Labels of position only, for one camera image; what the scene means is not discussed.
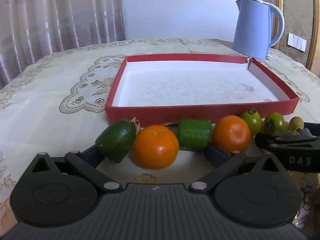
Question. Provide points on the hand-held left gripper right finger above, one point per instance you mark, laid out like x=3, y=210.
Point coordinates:
x=216, y=155

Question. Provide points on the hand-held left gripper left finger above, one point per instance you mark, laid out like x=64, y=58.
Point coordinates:
x=90, y=156

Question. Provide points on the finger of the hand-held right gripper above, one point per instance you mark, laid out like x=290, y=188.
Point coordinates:
x=287, y=142

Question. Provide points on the dark eggplant piece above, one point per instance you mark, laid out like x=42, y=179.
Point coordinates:
x=287, y=133

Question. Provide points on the small yellow round fruit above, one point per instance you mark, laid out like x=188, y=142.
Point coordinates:
x=296, y=123

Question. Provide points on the dark green tomato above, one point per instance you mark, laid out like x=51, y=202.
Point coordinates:
x=276, y=121

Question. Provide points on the small orange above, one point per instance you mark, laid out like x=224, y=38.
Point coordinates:
x=231, y=133

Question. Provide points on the cucumber end piece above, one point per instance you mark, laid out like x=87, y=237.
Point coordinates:
x=115, y=140

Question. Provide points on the cylindrical cucumber piece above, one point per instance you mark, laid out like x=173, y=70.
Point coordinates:
x=193, y=135

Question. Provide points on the light green tomato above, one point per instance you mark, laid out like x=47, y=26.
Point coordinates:
x=251, y=120

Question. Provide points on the large orange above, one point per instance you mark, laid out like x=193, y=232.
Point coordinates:
x=155, y=147

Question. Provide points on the red cardboard box tray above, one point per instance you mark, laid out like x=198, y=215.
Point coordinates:
x=187, y=85

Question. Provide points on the cream embroidered tablecloth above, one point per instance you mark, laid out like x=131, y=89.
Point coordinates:
x=50, y=105

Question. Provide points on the blue electric kettle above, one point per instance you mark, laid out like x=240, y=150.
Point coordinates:
x=250, y=30

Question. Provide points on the patterned pink curtain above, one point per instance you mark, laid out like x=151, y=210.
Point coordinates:
x=50, y=17

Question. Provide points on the white wall switch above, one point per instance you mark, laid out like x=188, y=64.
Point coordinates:
x=296, y=42

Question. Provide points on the gold framed wall panel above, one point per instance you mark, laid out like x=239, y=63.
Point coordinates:
x=295, y=10

